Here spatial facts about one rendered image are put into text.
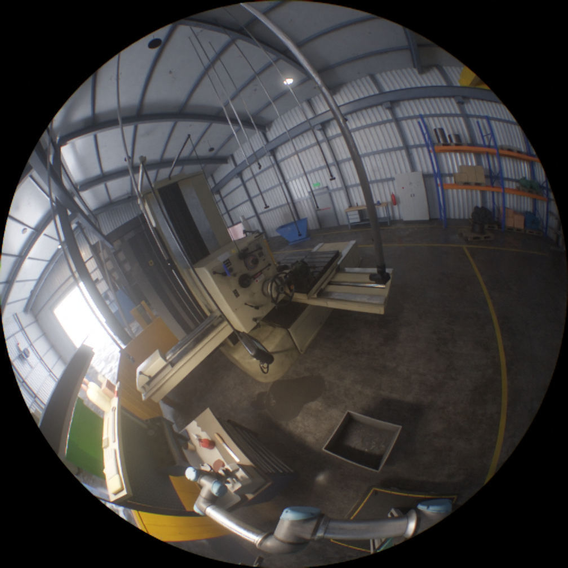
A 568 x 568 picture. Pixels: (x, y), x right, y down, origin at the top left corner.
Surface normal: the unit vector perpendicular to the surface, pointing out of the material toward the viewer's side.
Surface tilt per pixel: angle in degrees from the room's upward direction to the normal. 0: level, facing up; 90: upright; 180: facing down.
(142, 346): 90
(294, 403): 0
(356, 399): 0
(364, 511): 0
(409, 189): 90
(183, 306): 90
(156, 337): 90
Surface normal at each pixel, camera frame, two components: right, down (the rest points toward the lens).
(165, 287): 0.73, 0.05
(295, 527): -0.33, -0.83
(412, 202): -0.59, 0.56
